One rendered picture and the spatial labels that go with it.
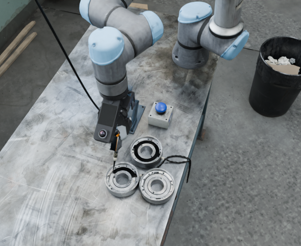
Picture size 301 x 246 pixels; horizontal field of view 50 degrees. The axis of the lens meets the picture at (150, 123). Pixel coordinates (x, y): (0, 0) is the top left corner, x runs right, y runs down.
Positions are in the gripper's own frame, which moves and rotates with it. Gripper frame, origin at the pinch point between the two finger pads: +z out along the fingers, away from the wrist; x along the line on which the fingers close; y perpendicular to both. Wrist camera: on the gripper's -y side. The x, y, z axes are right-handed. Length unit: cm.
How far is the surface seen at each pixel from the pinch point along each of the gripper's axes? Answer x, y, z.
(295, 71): -63, 110, 59
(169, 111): -9.9, 20.8, 8.6
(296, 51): -62, 128, 58
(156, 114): -6.2, 18.1, 8.6
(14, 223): 21.9, -29.0, 13.1
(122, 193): -5.5, -12.3, 9.1
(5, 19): 152, 122, 77
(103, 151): 6.9, 1.2, 13.1
